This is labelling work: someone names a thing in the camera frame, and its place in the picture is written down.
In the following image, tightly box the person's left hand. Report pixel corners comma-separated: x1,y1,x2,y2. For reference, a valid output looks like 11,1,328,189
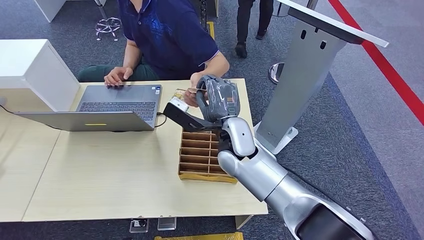
182,71,208,108

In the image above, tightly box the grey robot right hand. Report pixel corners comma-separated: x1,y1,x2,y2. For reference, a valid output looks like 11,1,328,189
195,74,242,123

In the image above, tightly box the person's right hand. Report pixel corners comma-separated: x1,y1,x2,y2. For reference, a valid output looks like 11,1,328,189
103,66,134,88

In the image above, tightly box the seated person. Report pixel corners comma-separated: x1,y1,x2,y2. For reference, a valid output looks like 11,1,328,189
77,0,230,108

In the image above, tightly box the wooden slotted card holder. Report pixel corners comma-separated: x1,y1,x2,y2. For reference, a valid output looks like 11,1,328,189
177,128,239,185

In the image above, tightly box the standing person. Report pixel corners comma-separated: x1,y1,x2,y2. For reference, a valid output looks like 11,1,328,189
234,0,275,59

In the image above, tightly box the grey laptop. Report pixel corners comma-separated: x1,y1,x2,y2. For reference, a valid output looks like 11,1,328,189
14,84,163,133

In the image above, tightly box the chrome chair base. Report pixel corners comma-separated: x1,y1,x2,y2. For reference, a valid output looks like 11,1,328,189
94,0,123,43

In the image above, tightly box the round chrome stanchion base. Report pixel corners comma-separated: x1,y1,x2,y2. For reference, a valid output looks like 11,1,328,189
267,61,286,85

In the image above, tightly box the silver kiosk stand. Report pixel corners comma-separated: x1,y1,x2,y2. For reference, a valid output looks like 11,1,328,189
253,0,390,156

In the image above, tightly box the white box cabinet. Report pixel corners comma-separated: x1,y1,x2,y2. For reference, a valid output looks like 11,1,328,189
0,38,82,113

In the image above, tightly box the white desk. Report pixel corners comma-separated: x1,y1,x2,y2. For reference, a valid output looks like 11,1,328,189
33,0,101,24

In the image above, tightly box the pale desk leg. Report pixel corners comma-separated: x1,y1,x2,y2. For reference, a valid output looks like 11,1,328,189
234,214,255,230

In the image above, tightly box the yellow floor strip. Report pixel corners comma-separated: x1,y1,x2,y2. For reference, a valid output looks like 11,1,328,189
153,231,245,240

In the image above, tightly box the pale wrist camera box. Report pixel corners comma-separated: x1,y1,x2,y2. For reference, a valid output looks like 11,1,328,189
170,96,190,113

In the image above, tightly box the black laptop cable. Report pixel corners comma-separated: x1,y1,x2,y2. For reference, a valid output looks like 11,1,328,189
153,112,168,129

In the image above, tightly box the black thin desk cable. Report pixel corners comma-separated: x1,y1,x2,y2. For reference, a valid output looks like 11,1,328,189
0,104,64,131

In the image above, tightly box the grey under-desk bracket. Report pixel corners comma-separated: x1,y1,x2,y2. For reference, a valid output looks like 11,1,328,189
128,216,150,234
156,215,178,232

